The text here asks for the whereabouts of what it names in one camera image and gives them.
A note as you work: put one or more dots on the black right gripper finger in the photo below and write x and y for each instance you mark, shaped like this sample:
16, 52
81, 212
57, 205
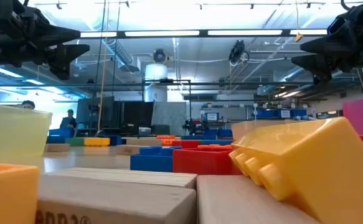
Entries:
321, 63
330, 43

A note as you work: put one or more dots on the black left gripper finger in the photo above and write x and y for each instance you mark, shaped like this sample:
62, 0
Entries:
64, 57
59, 33

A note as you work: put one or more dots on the green long brick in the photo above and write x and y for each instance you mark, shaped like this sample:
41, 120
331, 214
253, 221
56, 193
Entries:
75, 142

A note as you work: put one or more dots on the yellow-orange long brick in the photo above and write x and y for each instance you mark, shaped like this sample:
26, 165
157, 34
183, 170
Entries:
97, 142

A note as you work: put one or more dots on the light orange small brick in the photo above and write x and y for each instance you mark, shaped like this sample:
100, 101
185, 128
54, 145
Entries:
7, 196

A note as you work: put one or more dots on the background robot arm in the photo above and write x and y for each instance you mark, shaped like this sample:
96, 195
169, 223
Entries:
189, 126

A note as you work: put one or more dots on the person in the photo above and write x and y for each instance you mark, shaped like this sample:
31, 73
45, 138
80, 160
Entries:
68, 121
28, 104

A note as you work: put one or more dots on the blue storage bins shelf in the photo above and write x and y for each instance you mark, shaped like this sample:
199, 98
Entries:
265, 114

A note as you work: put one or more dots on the blue small brick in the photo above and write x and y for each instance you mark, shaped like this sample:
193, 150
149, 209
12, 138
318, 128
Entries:
58, 140
151, 163
224, 133
115, 140
215, 142

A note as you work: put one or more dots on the black ceiling-hung device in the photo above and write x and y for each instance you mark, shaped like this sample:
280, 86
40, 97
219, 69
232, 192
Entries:
159, 56
238, 49

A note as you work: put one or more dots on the black monitor panels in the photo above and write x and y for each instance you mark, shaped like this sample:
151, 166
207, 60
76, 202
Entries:
131, 118

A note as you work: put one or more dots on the yellow translucent bin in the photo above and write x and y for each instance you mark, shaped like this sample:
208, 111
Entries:
13, 133

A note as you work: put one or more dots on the white cylindrical tank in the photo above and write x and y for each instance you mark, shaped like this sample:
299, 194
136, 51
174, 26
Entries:
155, 74

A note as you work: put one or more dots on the yellow long brick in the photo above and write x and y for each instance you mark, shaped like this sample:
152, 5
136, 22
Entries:
318, 161

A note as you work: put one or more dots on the orange translucent bin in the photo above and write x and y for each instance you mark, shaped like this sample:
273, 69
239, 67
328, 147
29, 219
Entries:
246, 130

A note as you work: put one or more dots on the black beam with light strips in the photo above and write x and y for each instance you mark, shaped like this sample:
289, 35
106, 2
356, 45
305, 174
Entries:
162, 33

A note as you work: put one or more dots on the grey panel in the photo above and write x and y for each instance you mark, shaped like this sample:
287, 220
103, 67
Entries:
168, 118

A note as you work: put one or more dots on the orange long brick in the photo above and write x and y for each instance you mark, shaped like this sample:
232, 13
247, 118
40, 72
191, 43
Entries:
215, 147
170, 142

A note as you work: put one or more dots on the blue long brick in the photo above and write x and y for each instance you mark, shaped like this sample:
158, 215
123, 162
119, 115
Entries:
200, 137

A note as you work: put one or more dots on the wooden block with Jenga print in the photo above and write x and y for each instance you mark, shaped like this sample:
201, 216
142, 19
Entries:
112, 202

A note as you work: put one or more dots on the dark red small brick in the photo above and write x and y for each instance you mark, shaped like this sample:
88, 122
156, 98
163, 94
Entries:
200, 161

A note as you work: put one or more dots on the silver spiral duct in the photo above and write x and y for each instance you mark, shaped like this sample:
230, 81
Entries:
120, 53
293, 74

